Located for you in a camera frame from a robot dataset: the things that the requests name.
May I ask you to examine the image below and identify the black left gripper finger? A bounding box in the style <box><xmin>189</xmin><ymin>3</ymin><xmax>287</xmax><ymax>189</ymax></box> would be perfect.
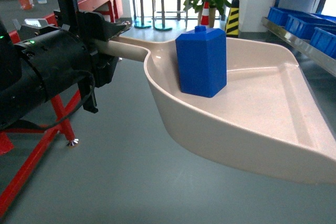
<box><xmin>95</xmin><ymin>54</ymin><xmax>118</xmax><ymax>88</ymax></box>
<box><xmin>103</xmin><ymin>21</ymin><xmax>132</xmax><ymax>41</ymax></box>

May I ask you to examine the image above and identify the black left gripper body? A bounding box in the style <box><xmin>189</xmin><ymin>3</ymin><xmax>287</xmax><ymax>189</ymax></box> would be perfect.
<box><xmin>54</xmin><ymin>9</ymin><xmax>110</xmax><ymax>113</ymax></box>

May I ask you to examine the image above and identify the blue plastic block part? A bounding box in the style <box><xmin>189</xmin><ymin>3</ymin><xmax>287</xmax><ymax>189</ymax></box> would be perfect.
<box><xmin>175</xmin><ymin>25</ymin><xmax>227</xmax><ymax>98</ymax></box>

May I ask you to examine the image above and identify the beige plastic scoop tray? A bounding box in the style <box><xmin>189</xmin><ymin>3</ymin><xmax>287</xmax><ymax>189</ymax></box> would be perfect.
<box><xmin>95</xmin><ymin>37</ymin><xmax>335</xmax><ymax>184</ymax></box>

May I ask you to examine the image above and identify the blue bin lower shelf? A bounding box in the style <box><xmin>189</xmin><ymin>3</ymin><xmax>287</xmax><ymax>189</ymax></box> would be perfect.
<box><xmin>267</xmin><ymin>7</ymin><xmax>335</xmax><ymax>59</ymax></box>

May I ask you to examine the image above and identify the steel shelf rack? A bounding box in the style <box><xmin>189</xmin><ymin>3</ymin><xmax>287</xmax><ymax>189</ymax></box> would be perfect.
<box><xmin>261</xmin><ymin>1</ymin><xmax>335</xmax><ymax>76</ymax></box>

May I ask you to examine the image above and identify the red white traffic cone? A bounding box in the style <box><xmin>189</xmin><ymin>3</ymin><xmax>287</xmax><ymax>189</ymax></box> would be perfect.
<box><xmin>200</xmin><ymin>2</ymin><xmax>209</xmax><ymax>27</ymax></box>

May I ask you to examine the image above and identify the black cable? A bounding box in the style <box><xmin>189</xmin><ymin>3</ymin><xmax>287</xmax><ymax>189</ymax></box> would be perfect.
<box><xmin>10</xmin><ymin>69</ymin><xmax>97</xmax><ymax>130</ymax></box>

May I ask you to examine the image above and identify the red table frame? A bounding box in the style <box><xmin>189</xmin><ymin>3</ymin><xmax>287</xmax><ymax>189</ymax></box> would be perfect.
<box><xmin>0</xmin><ymin>0</ymin><xmax>127</xmax><ymax>218</ymax></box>

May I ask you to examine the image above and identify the metal stool frame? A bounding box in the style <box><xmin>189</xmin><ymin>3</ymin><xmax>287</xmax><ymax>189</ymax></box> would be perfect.
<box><xmin>130</xmin><ymin>0</ymin><xmax>192</xmax><ymax>31</ymax></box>

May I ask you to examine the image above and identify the yellow black traffic post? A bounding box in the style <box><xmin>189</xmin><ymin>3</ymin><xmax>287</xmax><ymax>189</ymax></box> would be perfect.
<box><xmin>225</xmin><ymin>0</ymin><xmax>239</xmax><ymax>38</ymax></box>

